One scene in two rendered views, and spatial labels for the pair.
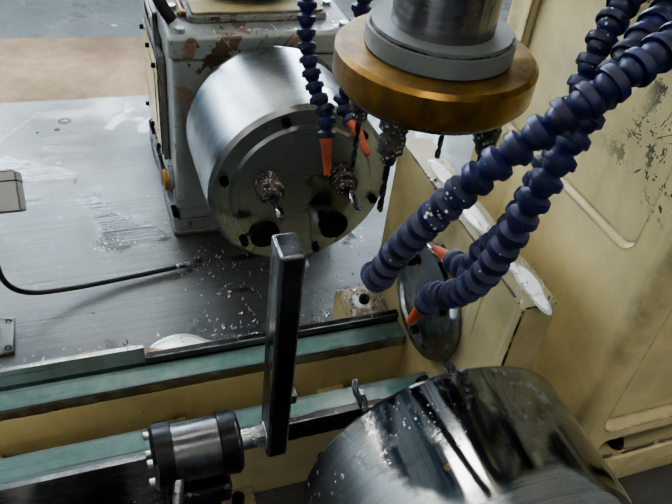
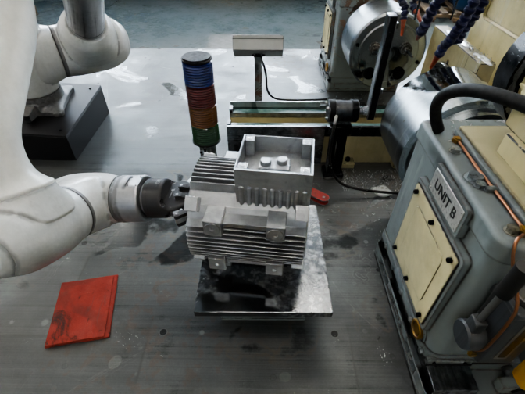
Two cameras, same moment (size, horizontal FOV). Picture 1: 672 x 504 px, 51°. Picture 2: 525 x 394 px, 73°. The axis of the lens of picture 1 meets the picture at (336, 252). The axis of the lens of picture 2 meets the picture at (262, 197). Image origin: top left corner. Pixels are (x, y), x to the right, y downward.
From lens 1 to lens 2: 0.51 m
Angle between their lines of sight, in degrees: 18
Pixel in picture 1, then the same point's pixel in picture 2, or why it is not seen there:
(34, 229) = (273, 84)
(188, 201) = (335, 74)
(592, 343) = not seen: hidden behind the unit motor
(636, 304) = not seen: outside the picture
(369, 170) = (418, 47)
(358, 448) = (406, 89)
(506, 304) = (473, 66)
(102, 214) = (298, 82)
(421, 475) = (430, 88)
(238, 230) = (358, 70)
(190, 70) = (347, 12)
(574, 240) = not seen: hidden behind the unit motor
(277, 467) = (364, 150)
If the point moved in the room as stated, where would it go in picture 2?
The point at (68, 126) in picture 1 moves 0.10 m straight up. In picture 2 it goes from (286, 56) to (287, 36)
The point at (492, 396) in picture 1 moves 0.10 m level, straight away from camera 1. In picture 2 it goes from (461, 72) to (479, 59)
